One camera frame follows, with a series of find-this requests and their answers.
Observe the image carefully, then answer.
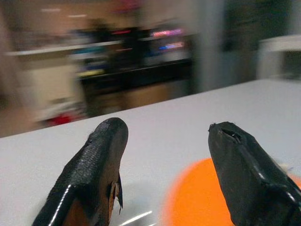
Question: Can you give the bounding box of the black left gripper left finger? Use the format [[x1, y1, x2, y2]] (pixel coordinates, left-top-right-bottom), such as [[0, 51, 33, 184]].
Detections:
[[32, 117, 129, 226]]

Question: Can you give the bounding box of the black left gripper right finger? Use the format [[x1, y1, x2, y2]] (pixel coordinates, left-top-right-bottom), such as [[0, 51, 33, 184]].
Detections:
[[207, 121, 301, 226]]

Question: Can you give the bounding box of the white side table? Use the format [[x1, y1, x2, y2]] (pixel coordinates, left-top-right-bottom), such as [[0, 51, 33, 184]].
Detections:
[[256, 35, 301, 81]]

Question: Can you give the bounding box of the dark cluttered shelf unit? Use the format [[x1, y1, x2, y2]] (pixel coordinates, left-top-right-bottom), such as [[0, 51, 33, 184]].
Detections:
[[70, 21, 196, 116]]

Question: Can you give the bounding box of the orange round plate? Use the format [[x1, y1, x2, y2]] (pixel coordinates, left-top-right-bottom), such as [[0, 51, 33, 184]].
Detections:
[[160, 158, 301, 226]]

